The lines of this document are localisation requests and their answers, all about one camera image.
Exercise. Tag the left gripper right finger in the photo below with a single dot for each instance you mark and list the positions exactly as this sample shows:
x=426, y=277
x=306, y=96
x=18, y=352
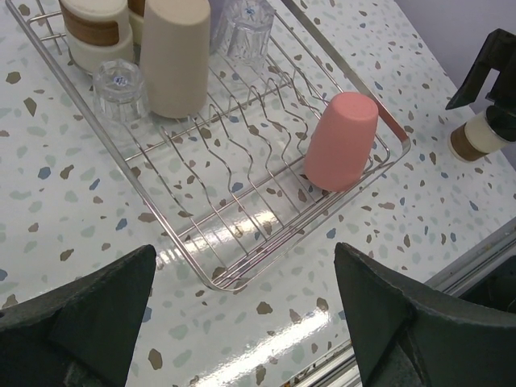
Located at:
x=405, y=333

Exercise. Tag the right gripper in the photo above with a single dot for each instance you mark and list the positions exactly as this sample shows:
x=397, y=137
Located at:
x=497, y=53

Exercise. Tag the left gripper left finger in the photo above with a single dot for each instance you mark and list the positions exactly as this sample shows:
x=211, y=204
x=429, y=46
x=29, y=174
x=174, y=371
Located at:
x=82, y=333

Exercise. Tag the metal-lined cup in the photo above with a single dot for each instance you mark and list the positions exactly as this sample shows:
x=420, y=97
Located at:
x=97, y=31
x=136, y=18
x=475, y=139

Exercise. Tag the red plastic cup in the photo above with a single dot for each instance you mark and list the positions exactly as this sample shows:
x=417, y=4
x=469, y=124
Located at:
x=341, y=143

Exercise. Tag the clear glass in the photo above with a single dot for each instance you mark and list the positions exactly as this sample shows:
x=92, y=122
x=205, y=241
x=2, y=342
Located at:
x=120, y=93
x=246, y=32

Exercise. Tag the tan paper cup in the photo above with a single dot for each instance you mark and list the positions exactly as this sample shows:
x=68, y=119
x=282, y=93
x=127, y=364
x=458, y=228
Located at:
x=174, y=56

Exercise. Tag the lavender plastic cup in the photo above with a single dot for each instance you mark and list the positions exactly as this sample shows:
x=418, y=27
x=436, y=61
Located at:
x=216, y=35

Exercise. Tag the aluminium frame rail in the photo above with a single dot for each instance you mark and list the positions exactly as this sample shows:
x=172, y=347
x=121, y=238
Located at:
x=484, y=274

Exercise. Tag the wire dish rack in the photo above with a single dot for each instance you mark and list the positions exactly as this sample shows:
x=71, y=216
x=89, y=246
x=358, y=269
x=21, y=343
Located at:
x=227, y=184

